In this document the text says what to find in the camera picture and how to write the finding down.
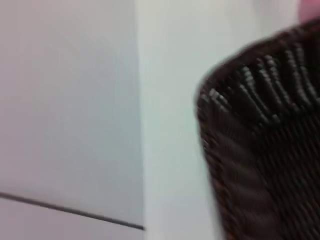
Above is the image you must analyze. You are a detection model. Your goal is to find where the dark brown woven basket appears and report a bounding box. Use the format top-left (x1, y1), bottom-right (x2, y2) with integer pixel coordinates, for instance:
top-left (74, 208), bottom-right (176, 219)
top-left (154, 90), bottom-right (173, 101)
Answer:
top-left (193, 18), bottom-right (320, 240)

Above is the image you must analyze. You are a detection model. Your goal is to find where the pink ball with magenta spot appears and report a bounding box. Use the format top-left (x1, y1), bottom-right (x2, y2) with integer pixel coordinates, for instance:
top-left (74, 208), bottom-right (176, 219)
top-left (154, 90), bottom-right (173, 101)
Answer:
top-left (298, 0), bottom-right (320, 26)

